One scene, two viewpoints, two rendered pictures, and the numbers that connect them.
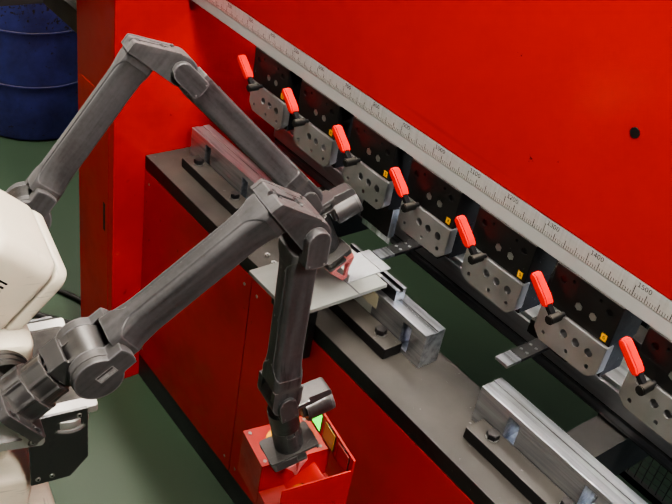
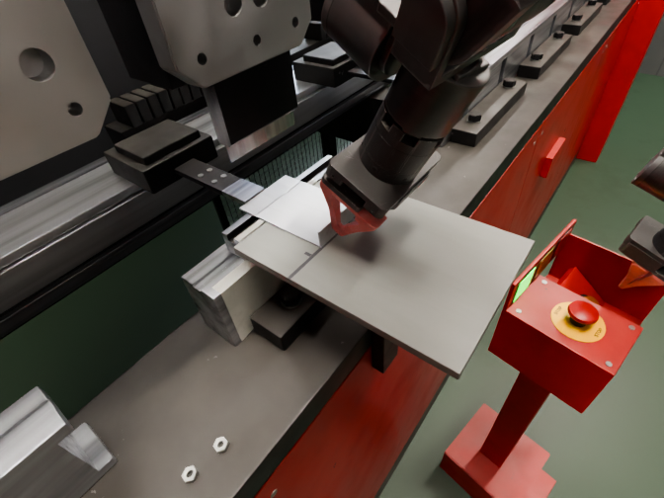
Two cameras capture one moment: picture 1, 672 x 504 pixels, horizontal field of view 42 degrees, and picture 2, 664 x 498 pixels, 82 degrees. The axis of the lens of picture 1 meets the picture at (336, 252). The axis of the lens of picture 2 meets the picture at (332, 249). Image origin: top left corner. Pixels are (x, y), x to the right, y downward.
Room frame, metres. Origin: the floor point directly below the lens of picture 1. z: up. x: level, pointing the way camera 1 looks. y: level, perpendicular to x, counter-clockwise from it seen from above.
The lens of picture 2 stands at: (1.69, 0.32, 1.28)
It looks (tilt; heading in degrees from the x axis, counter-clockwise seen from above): 43 degrees down; 265
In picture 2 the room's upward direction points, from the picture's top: 7 degrees counter-clockwise
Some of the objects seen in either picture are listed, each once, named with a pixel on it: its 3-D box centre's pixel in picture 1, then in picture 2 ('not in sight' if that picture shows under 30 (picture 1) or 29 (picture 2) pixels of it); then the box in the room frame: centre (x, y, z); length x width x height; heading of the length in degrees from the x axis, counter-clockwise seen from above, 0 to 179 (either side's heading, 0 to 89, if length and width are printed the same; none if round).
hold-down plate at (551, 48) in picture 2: not in sight; (545, 53); (0.93, -0.72, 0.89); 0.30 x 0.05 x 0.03; 43
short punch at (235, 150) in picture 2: (378, 216); (255, 100); (1.71, -0.08, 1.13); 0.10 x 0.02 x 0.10; 43
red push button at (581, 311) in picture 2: not in sight; (580, 316); (1.31, 0.04, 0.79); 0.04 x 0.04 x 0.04
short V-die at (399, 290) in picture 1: (373, 271); (290, 202); (1.70, -0.10, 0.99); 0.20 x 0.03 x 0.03; 43
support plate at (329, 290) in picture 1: (318, 278); (377, 247); (1.61, 0.03, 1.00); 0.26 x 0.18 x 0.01; 133
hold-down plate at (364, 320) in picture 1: (352, 313); (339, 261); (1.64, -0.07, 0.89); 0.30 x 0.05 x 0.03; 43
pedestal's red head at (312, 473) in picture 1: (294, 464); (577, 311); (1.27, 0.00, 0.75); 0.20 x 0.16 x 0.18; 33
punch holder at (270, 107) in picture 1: (281, 87); not in sight; (2.02, 0.21, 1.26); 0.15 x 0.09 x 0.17; 43
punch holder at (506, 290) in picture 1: (510, 256); not in sight; (1.43, -0.33, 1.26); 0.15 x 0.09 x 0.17; 43
